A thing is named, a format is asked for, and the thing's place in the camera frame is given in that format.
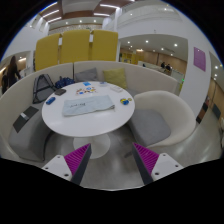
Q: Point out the curved white sofa bench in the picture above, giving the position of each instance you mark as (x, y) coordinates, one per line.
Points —
(20, 96)

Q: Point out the white tub armchair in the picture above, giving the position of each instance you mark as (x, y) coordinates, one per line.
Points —
(175, 111)

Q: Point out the black small device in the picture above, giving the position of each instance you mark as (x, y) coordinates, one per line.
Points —
(60, 92)

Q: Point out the small blue card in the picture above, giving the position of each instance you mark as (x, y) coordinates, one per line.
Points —
(86, 83)

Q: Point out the grey sofa seat cushion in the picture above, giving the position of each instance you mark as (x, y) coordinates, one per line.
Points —
(30, 143)

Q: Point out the yellow acoustic panel left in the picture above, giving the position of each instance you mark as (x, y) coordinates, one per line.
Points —
(46, 53)

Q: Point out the black laptop on sofa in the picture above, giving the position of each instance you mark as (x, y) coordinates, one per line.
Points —
(26, 119)

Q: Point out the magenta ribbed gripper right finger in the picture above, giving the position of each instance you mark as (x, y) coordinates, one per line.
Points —
(153, 166)

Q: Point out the blue yellow toy pieces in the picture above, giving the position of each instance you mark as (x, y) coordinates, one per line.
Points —
(125, 101)

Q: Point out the blue small box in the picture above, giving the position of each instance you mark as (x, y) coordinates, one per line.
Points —
(50, 100)

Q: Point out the yellow acoustic panel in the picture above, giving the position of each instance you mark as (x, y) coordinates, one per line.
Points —
(75, 46)
(104, 45)
(46, 53)

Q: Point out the blue bag on sofa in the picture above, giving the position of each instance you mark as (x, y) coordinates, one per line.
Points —
(64, 81)

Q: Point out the grey armchair seat cushion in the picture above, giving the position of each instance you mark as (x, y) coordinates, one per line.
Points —
(148, 127)

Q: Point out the purple wall poster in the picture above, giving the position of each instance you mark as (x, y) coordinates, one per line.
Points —
(200, 59)

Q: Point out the yellow acoustic panel right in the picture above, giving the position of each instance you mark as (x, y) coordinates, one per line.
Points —
(104, 45)

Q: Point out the colourful card sheet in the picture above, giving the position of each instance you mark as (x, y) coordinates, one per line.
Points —
(86, 90)

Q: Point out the grey back cushion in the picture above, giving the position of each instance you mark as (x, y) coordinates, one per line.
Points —
(87, 75)

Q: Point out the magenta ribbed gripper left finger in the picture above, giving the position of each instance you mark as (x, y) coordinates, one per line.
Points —
(72, 166)

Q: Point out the round white pedestal table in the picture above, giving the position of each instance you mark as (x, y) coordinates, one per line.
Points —
(93, 127)

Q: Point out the light grey folded towel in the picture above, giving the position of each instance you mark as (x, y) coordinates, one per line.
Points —
(87, 105)

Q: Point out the yellow acoustic panel middle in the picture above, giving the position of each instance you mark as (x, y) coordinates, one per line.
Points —
(75, 46)

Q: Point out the white flat box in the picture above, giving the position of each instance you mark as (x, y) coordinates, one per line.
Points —
(116, 89)

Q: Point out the person in dark clothes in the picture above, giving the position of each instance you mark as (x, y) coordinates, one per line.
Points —
(12, 75)

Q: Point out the olive yellow cushion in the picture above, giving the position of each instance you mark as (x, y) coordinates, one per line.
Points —
(116, 77)

